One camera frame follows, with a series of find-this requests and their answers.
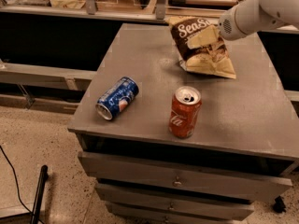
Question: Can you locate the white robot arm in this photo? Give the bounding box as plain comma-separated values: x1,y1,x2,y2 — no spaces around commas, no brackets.
213,0,299,41

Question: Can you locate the top grey drawer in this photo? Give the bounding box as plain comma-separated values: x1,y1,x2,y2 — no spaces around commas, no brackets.
78,151,292,203

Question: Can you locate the grey drawer cabinet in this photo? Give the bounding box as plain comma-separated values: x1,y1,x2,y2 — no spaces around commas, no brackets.
69,24,299,224

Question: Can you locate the bottom grey drawer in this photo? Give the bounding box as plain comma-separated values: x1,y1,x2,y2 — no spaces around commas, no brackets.
106,202,240,224

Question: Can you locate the brown multigrain chip bag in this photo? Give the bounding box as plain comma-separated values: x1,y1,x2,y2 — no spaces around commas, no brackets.
167,16,236,79

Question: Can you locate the grey metal bracket middle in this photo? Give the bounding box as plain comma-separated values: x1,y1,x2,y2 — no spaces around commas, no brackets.
155,0,166,20

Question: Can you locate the blue pepsi can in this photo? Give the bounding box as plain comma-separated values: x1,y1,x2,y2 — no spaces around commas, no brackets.
95,77,139,120

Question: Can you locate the black floor cable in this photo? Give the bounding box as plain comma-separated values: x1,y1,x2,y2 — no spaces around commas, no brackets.
0,145,45,224

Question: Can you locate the black stand leg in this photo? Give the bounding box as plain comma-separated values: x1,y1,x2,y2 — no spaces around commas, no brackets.
30,165,49,224

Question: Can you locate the grey drawer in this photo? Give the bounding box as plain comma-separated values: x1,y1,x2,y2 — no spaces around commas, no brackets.
106,202,240,224
78,151,292,203
95,183,254,221

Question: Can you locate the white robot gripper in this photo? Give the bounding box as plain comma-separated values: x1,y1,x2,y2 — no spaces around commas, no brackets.
187,4,249,49

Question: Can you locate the grey metal shelf rail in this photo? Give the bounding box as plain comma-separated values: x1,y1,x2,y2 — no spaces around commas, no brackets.
0,6,224,24

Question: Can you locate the middle grey drawer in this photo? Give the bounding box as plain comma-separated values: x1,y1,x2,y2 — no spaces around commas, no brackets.
95,183,254,221

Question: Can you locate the red coke can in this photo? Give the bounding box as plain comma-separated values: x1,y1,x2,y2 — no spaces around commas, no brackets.
169,86,202,138

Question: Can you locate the black caster wheel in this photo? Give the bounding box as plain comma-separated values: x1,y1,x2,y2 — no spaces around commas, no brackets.
273,196,286,214

